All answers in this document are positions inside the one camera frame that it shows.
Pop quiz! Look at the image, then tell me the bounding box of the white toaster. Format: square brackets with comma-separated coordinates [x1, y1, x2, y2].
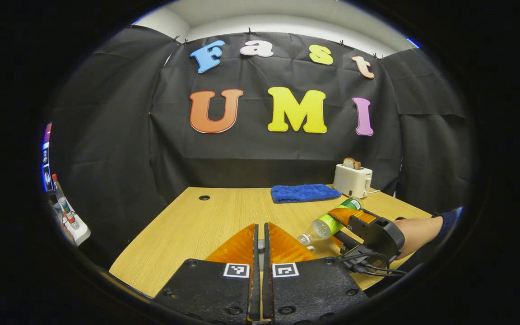
[333, 163, 373, 198]

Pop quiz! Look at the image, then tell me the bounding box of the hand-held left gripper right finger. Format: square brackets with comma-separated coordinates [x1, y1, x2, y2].
[263, 222, 370, 324]

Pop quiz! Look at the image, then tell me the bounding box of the computer monitor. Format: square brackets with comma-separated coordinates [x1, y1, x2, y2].
[41, 122, 54, 193]

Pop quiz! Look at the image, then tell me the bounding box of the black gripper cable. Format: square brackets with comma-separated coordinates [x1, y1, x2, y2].
[337, 252, 408, 277]

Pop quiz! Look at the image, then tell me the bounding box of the black backdrop cloth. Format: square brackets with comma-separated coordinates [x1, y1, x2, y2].
[48, 25, 477, 267]

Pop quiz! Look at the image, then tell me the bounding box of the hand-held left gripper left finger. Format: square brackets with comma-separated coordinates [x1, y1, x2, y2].
[153, 223, 261, 323]

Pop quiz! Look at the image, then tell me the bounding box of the red cap plastic bottle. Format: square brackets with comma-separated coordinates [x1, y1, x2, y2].
[51, 174, 80, 230]

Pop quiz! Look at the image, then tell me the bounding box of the blue folded towel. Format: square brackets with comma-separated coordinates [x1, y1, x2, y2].
[271, 184, 342, 204]

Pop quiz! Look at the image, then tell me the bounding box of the white side tray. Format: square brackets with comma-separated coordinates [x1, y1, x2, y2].
[54, 203, 92, 247]

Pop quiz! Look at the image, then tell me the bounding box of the green label water bottle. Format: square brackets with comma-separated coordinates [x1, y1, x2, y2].
[297, 197, 363, 246]

